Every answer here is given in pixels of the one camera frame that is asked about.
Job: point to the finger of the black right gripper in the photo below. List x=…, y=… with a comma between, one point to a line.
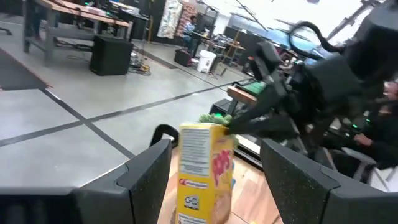
x=270, y=102
x=267, y=129

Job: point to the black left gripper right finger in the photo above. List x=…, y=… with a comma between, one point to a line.
x=298, y=193

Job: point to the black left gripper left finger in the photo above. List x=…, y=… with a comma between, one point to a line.
x=140, y=193

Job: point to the blue Rice Krispies box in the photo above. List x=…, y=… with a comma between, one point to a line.
x=234, y=175

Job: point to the yellow Corn Pops box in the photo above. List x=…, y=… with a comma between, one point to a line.
x=202, y=174

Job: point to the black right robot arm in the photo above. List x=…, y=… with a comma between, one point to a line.
x=379, y=40

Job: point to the wooden table with green mat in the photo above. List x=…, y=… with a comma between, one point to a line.
x=242, y=95

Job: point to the green plant in woven pot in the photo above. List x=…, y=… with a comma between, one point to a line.
x=214, y=119

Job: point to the person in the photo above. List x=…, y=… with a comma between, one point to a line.
x=385, y=137
x=189, y=31

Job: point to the white bin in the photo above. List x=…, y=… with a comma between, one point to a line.
x=206, y=62

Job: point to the small black box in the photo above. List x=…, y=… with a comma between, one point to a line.
x=183, y=58

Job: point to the floral fabric banner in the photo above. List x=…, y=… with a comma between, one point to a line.
x=169, y=18

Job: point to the black cabinet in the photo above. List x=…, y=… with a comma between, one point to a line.
x=110, y=56

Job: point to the wooden workbench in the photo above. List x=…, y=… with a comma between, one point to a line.
x=77, y=14

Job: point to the black metal table frame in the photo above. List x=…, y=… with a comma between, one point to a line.
x=248, y=155

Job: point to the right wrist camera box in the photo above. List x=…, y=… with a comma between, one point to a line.
x=267, y=59

